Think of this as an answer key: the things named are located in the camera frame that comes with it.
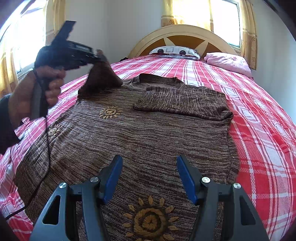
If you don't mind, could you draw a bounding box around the brown knitted sun-pattern sweater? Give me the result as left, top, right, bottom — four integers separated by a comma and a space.
14, 49, 240, 241

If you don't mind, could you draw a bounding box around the person's left forearm dark sleeve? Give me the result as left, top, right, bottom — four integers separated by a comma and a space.
0, 94, 21, 155

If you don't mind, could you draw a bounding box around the person's left hand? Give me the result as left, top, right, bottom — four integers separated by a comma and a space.
8, 66, 66, 130

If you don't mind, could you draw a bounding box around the yellow curtain left window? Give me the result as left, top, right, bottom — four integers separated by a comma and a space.
45, 0, 66, 46

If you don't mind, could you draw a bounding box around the yellow curtain window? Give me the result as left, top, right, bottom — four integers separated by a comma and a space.
45, 0, 66, 46
161, 0, 214, 32

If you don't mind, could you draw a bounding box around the yellow curtain lower left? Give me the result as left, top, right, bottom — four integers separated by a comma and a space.
0, 50, 19, 97

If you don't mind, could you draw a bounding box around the red white plaid bedspread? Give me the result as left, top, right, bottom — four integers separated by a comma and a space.
1, 56, 295, 240

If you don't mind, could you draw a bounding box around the white patterned pillow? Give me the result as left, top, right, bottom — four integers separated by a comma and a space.
149, 46, 200, 61

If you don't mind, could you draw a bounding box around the yellow curtain centre window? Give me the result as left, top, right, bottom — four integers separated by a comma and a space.
161, 0, 214, 32

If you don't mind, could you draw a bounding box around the cream and brown headboard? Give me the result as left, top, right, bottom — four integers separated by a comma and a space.
128, 25, 237, 58

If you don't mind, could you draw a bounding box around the pink pillow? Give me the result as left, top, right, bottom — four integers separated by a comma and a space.
204, 52, 252, 78

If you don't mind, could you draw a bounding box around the yellow curtain right of window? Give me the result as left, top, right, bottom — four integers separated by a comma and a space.
239, 0, 258, 70

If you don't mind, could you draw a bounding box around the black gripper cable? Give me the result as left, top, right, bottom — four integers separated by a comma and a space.
4, 69, 52, 220

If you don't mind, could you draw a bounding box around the left window frame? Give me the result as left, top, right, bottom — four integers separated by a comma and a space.
1, 1, 48, 77

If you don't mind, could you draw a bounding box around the window frame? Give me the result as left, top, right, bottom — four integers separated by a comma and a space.
211, 0, 241, 50
1, 1, 48, 77

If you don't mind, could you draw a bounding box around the back window frame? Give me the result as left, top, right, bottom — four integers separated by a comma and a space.
211, 0, 241, 50

